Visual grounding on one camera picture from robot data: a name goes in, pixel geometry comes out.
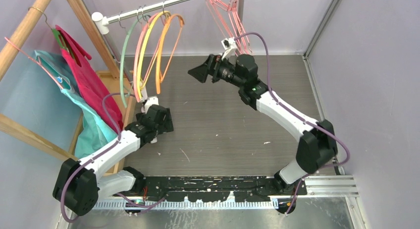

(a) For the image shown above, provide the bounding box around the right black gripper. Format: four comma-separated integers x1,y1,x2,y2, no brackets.
188,53,244,89

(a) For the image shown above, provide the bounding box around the orange plastic hanger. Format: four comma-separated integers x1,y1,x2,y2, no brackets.
155,3,185,95

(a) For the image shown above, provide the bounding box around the yellow plastic hanger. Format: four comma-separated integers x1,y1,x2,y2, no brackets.
137,13,165,100

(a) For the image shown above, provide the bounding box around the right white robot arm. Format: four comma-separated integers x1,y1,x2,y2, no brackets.
188,54,338,195

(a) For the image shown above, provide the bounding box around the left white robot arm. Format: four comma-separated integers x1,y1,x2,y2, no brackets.
52,105,174,216

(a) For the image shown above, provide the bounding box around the teal t-shirt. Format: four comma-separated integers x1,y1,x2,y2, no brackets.
36,50,117,158

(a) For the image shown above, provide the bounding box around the red t-shirt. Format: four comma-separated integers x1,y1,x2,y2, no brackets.
55,25,123,133

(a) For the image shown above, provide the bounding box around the silver metal clothes rack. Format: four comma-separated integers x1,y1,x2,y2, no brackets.
91,0,246,84

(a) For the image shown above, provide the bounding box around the wooden clothes rack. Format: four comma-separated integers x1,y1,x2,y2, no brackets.
0,0,142,177

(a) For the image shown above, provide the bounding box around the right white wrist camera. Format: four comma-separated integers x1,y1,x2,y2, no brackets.
221,37,238,60

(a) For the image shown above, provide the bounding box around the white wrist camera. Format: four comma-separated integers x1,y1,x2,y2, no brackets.
141,96,159,113
221,37,238,60

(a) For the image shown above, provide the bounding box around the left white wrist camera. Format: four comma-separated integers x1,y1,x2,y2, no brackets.
141,96,159,113

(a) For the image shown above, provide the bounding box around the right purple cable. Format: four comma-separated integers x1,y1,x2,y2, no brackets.
233,32,351,216

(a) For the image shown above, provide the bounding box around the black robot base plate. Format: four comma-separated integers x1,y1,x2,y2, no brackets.
122,173,307,214

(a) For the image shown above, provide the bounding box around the pink wire hanger with shirt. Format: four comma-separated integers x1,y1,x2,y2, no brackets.
4,37,74,91

